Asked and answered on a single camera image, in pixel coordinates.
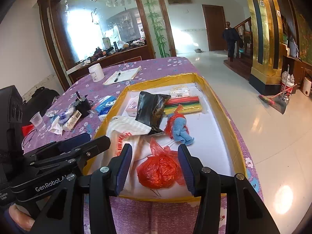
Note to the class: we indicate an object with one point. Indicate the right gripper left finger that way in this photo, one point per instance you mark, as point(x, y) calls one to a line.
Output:
point(63, 213)

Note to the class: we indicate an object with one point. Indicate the lemon print tissue pack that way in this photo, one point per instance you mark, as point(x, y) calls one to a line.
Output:
point(71, 122)

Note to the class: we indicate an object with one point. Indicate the red plastic bag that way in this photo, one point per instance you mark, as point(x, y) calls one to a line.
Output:
point(162, 169)

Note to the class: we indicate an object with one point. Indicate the white red-print plastic bag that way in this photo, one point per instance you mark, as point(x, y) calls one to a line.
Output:
point(123, 130)

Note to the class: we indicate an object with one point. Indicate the blue Vinda tissue pack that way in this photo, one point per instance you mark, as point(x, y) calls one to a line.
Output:
point(103, 105)

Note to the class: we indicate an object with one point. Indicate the blue red knitted doll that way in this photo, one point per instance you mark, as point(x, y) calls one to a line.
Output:
point(176, 128)

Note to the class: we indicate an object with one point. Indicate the bagged multicolour sponge stack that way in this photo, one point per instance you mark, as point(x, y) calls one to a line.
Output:
point(183, 105)

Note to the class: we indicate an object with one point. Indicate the pink tissue pack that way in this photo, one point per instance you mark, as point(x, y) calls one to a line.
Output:
point(131, 108)

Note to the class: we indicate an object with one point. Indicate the black foil snack bag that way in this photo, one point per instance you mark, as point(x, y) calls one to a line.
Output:
point(150, 110)

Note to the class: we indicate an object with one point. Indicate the round Vinda wipes bag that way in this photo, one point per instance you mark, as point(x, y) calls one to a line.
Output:
point(64, 116)

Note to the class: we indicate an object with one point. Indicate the white printed tissue pack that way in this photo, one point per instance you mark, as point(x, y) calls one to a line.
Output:
point(179, 92)

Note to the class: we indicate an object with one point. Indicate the person's left hand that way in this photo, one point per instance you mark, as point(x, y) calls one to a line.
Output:
point(20, 218)

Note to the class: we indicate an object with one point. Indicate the eyeglasses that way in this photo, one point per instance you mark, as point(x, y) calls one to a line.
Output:
point(28, 138)

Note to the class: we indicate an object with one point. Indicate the red packet on sofa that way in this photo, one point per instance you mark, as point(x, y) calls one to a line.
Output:
point(27, 129)

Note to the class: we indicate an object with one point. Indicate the clear plastic cup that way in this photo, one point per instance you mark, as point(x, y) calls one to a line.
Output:
point(37, 121)

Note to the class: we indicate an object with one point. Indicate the white socks cloth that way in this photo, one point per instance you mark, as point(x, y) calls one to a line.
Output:
point(56, 128)

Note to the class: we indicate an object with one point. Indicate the crumpled foil wrapper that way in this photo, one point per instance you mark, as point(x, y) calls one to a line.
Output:
point(51, 113)

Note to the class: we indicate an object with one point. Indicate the black sofa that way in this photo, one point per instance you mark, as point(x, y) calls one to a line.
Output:
point(40, 101)

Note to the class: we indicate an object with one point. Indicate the black pen holder cup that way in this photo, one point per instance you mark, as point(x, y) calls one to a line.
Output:
point(82, 104)

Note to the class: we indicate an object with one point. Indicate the metal dustpan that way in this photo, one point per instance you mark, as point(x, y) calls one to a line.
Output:
point(281, 100)

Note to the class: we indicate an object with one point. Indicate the white plastic jar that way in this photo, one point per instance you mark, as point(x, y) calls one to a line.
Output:
point(96, 72)

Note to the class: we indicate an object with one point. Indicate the yellow shallow cardboard tray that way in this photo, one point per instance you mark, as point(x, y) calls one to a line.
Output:
point(215, 145)

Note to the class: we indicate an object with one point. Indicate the white bucket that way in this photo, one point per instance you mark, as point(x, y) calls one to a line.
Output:
point(287, 82)

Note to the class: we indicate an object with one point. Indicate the white paper notepad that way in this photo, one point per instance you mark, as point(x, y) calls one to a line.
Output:
point(126, 75)

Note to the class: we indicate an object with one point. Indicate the gold pillar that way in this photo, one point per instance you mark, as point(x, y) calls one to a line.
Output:
point(266, 26)

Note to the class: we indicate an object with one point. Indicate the wooden sideboard counter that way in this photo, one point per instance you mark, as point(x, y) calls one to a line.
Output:
point(131, 55)

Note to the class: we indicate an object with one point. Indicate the person in dark jacket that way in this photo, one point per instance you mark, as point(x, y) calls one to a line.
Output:
point(231, 37)

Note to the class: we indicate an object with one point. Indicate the brown wooden door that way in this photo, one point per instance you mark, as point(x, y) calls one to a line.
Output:
point(215, 25)

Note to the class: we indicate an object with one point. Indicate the bamboo painted glass panel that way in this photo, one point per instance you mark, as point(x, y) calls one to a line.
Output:
point(157, 28)

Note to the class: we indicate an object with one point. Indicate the broom with red handle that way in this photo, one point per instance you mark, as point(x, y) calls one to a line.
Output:
point(268, 100)

